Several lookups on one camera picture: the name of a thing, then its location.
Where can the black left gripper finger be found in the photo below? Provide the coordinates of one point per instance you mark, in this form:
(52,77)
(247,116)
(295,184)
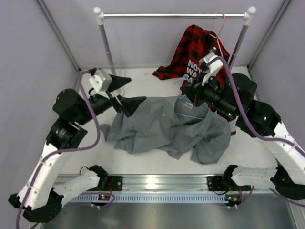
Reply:
(130,105)
(118,82)

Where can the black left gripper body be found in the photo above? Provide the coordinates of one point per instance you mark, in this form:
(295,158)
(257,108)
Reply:
(101,103)

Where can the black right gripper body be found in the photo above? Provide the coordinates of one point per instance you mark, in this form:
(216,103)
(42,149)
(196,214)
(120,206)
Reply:
(209,94)

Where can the blue wire hanger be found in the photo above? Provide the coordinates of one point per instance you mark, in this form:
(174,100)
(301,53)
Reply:
(184,107)

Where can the grey shirt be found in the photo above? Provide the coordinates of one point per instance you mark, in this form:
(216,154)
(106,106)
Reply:
(154,125)

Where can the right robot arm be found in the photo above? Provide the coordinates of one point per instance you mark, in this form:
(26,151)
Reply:
(262,123)

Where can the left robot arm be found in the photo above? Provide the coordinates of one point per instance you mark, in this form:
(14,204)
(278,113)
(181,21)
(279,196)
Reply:
(40,200)

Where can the red black plaid shirt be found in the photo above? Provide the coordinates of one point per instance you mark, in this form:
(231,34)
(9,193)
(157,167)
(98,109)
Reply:
(193,46)

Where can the white and silver clothes rack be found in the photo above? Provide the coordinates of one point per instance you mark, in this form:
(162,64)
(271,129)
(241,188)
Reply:
(137,43)

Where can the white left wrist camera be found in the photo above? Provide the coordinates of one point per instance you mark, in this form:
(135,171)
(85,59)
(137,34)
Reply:
(100,81)

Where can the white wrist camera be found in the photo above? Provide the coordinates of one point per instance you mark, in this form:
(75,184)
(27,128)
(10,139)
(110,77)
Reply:
(210,66)
(100,81)

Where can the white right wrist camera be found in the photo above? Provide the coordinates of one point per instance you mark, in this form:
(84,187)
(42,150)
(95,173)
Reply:
(210,66)

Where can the aluminium mounting rail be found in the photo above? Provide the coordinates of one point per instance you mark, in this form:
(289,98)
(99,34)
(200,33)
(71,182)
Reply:
(189,183)

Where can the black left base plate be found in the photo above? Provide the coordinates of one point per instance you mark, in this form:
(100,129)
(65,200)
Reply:
(114,183)

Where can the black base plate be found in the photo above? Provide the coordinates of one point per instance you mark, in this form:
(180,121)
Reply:
(215,183)
(114,183)

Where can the pink wire hanger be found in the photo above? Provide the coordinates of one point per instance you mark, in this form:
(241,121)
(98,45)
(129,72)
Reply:
(219,33)

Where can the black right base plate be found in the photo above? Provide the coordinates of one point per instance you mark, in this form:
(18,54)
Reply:
(215,183)

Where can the slotted grey cable duct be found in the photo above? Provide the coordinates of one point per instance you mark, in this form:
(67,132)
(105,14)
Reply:
(153,198)

